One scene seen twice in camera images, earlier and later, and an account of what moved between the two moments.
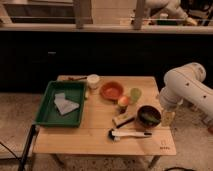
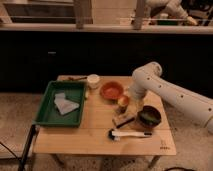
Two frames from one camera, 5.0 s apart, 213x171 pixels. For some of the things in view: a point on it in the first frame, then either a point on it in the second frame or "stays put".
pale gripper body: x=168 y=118 -> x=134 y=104
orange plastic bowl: x=111 y=90 stays put
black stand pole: x=26 y=148 stays put
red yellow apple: x=123 y=100 stays put
